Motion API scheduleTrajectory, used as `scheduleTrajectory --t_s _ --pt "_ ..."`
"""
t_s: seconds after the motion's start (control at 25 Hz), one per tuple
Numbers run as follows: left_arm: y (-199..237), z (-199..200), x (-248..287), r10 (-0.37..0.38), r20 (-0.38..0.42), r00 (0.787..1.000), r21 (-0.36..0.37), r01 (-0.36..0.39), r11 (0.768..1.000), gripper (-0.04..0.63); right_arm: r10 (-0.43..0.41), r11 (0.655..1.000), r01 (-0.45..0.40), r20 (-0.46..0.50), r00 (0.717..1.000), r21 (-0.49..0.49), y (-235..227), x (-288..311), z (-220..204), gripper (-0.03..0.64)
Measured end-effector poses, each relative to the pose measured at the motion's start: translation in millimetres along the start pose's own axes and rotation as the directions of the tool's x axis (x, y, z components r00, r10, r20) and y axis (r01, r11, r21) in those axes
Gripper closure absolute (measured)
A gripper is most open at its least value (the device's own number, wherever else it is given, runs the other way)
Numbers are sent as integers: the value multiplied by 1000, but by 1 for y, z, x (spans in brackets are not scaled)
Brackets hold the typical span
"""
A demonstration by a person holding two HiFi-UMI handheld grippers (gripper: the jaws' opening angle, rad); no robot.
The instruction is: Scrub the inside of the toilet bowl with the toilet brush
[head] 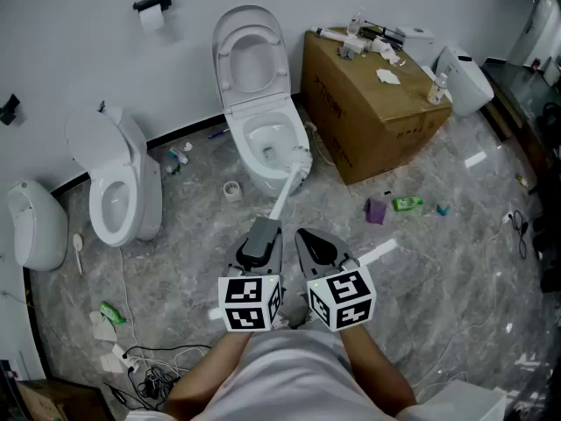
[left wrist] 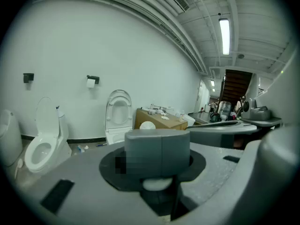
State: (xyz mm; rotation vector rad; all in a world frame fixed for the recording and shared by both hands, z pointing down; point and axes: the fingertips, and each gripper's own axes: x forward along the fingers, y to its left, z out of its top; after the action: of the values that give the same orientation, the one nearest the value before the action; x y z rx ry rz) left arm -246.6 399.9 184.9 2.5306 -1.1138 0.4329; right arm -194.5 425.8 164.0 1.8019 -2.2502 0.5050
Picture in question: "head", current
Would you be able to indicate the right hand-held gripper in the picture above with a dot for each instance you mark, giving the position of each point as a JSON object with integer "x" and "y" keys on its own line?
{"x": 346, "y": 296}

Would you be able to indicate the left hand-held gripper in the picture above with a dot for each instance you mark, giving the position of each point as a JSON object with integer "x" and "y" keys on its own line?
{"x": 243, "y": 296}

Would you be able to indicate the white toilet brush grey grip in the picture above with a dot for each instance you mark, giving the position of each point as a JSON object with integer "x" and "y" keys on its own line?
{"x": 289, "y": 187}

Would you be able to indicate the white toilet with raised lid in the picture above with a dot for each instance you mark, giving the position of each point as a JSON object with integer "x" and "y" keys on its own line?
{"x": 285, "y": 116}

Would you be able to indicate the person's left forearm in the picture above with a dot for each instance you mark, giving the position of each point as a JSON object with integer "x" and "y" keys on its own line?
{"x": 206, "y": 366}

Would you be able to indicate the person's right forearm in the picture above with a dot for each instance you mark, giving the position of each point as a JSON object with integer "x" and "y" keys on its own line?
{"x": 377, "y": 366}

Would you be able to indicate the white toilet with tank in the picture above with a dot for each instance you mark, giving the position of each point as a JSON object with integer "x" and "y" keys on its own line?
{"x": 131, "y": 169}

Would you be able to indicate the white smart toilet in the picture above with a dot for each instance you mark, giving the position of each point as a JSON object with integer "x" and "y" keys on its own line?
{"x": 466, "y": 81}

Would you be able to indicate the white toilet paper roll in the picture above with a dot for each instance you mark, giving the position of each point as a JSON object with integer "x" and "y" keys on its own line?
{"x": 152, "y": 18}

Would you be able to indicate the black toilet paper holder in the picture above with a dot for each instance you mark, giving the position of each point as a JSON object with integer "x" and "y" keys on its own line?
{"x": 151, "y": 2}

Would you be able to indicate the purple cloth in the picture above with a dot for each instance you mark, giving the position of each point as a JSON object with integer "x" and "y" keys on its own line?
{"x": 375, "y": 211}

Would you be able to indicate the small green scrap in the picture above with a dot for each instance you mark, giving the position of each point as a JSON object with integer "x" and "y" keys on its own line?
{"x": 176, "y": 170}

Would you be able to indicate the white and blue bottle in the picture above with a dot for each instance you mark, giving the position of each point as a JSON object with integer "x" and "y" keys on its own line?
{"x": 179, "y": 155}

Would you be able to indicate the blue pen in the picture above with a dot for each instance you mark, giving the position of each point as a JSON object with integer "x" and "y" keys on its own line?
{"x": 218, "y": 133}

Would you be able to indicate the person's white shirt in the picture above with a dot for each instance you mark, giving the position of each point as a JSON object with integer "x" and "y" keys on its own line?
{"x": 289, "y": 380}

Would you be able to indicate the teal clip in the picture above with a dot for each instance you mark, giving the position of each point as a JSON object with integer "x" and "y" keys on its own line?
{"x": 442, "y": 210}

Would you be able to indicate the small crumpled white tissue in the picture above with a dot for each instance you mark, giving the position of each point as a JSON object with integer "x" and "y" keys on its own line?
{"x": 188, "y": 146}

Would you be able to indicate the green spray bottle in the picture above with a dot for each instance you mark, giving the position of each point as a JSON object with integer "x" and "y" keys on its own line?
{"x": 110, "y": 312}

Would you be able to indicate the large cardboard box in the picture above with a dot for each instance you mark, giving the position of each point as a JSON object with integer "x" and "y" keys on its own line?
{"x": 368, "y": 103}

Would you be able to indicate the white power strip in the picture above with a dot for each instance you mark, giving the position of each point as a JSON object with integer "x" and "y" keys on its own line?
{"x": 125, "y": 357}

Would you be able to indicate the white paper sheet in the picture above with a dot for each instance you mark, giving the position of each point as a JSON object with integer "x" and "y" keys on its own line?
{"x": 103, "y": 328}

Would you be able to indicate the flat white tissue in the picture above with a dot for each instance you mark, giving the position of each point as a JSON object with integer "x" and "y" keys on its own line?
{"x": 388, "y": 76}

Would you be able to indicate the large white box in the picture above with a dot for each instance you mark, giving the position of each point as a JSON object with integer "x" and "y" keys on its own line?
{"x": 460, "y": 404}

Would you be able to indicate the clear plastic bottle white cap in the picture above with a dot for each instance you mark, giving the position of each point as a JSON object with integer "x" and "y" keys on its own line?
{"x": 437, "y": 90}

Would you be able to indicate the large crumpled white tissue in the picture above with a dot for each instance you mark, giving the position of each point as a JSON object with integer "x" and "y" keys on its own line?
{"x": 388, "y": 53}

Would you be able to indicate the blue plastic clip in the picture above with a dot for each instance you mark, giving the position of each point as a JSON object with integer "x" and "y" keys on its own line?
{"x": 102, "y": 105}

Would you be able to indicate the white urinal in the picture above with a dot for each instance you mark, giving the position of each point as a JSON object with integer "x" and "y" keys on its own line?
{"x": 39, "y": 230}

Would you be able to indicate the white sealant tube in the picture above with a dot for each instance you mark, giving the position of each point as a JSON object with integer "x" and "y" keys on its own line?
{"x": 331, "y": 34}

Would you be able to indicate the black long tool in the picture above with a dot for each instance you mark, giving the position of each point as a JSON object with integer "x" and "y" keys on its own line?
{"x": 381, "y": 33}

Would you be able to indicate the clear empty plastic bottle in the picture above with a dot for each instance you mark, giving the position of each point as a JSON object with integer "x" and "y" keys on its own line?
{"x": 355, "y": 23}

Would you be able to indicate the brown cardboard box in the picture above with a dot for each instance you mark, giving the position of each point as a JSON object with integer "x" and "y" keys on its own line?
{"x": 57, "y": 399}

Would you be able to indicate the dark side cabinet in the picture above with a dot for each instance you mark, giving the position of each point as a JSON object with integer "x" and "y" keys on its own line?
{"x": 521, "y": 99}

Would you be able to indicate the black wall bracket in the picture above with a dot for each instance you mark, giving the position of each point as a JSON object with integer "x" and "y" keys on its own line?
{"x": 9, "y": 109}

